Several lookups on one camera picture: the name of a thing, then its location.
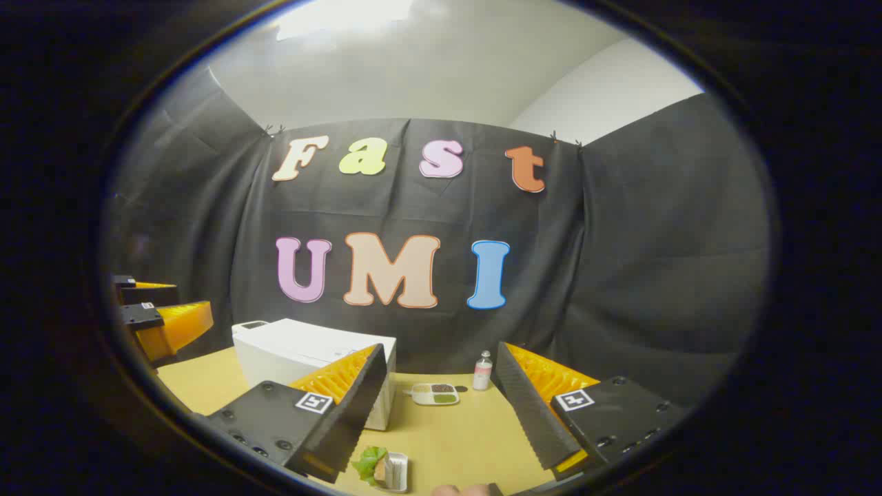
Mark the black backdrop cloth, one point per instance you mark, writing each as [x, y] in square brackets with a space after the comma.
[620, 262]

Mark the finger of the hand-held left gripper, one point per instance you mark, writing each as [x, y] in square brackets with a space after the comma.
[179, 324]
[148, 295]

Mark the white microwave oven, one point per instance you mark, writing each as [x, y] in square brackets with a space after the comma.
[296, 344]

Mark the white divided sauce dish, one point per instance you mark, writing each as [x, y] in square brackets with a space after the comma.
[434, 394]

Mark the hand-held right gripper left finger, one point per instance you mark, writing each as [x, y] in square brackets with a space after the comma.
[355, 406]

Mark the small clear bottle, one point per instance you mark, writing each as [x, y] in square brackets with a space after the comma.
[482, 372]

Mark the lettuce sandwich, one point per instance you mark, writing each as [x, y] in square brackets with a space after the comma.
[368, 461]

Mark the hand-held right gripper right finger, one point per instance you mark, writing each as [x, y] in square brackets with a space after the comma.
[527, 406]

